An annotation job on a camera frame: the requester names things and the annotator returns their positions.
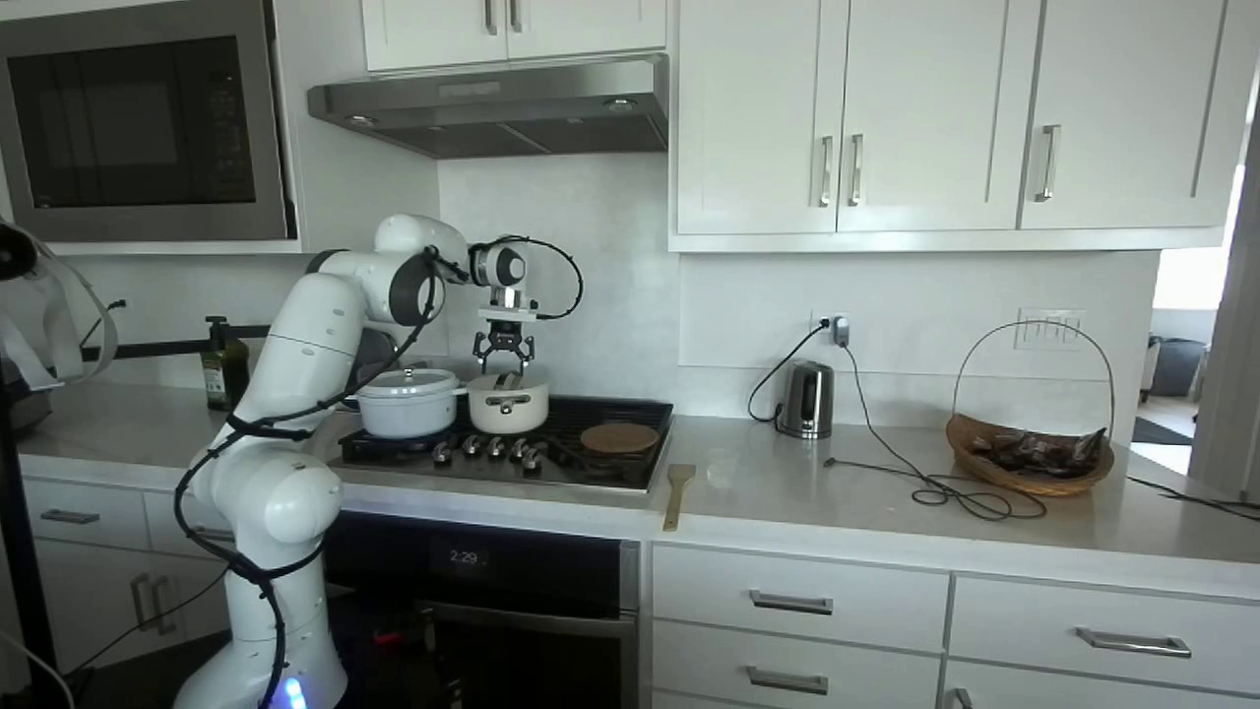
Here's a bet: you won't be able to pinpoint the thin black coiled cable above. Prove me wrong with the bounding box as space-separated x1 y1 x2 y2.
819 334 1056 526

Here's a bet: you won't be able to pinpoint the white saucepan with long handle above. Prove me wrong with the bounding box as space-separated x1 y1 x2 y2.
464 376 557 441

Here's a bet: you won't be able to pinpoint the white cabinet above hood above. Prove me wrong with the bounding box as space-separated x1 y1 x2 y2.
357 0 672 76

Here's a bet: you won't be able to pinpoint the stainless electric kettle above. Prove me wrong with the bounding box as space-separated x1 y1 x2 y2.
780 359 838 443

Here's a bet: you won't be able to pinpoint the black kettle power cable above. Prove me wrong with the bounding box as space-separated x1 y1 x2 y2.
739 319 837 430

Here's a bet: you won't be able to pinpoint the black gas stove cooktop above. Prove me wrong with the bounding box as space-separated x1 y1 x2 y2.
327 388 676 495

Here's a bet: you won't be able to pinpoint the black built-in oven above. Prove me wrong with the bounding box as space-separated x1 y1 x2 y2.
321 508 644 709

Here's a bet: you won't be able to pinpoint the dark kitchen tool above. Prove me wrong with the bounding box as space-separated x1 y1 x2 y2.
972 420 1108 479

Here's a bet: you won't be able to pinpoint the round wooden trivet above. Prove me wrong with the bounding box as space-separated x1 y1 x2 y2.
574 416 665 461

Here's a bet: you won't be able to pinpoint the white base cabinet with drawers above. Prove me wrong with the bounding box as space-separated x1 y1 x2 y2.
644 537 1260 709

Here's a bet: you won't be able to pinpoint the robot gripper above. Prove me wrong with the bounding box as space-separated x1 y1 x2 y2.
468 289 539 380

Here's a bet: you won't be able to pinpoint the wooden spatula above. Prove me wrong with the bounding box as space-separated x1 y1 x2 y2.
659 458 700 537

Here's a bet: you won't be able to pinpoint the white dutch oven with lid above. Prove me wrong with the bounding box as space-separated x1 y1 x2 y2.
351 363 468 443

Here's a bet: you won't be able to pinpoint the dark stand with curved wire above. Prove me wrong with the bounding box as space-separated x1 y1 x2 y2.
0 218 132 441

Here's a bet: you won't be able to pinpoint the white base cabinet with doors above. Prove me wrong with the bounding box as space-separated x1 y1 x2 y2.
18 470 241 672

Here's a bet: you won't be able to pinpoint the built-in microwave oven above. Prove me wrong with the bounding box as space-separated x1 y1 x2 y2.
0 0 296 247

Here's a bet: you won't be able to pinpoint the white wall cabinets with handles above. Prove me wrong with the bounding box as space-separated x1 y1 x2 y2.
665 0 1260 256

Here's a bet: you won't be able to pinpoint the wooden basket with wire handle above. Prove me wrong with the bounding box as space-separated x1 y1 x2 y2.
940 311 1121 503

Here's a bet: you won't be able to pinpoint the stainless range hood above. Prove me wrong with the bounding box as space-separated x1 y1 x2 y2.
302 47 672 160

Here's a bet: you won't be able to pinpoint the dark oil bottle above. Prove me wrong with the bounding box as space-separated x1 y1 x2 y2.
201 311 256 415

